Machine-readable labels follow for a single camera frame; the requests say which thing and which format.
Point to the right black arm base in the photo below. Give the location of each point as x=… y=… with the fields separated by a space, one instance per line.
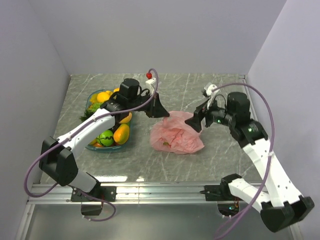
x=227 y=204

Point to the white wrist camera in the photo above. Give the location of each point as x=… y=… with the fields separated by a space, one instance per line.
x=151 y=83
x=210 y=91

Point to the green pineapple crown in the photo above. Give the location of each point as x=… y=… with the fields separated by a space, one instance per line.
x=86 y=115

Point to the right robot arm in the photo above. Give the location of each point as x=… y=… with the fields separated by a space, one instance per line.
x=283 y=204

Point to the teal plastic fruit tray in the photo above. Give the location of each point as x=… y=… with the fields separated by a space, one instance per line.
x=94 y=146

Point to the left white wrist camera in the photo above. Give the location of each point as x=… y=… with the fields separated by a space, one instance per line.
x=151 y=83

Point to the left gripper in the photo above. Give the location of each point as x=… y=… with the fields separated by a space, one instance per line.
x=156 y=110

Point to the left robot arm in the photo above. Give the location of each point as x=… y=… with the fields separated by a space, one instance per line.
x=59 y=160

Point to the green striped watermelon ball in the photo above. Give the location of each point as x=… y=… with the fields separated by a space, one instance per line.
x=105 y=139

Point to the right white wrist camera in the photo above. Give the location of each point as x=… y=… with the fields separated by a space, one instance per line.
x=210 y=91

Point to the orange peach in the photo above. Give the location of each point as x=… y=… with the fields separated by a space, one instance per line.
x=127 y=119

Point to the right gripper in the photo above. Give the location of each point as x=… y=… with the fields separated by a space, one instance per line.
x=199 y=113

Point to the yellow orange fruit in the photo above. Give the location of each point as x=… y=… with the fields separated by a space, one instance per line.
x=103 y=96

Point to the orange mango at tray bottom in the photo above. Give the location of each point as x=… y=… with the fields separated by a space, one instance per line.
x=121 y=135

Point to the pink plastic bag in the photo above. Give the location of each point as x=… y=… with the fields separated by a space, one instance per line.
x=173 y=135

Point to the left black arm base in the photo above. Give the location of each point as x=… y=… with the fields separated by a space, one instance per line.
x=93 y=197

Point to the aluminium mounting rail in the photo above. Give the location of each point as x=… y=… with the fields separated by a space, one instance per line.
x=133 y=193

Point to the green grape bunch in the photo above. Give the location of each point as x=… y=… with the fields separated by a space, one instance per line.
x=93 y=107

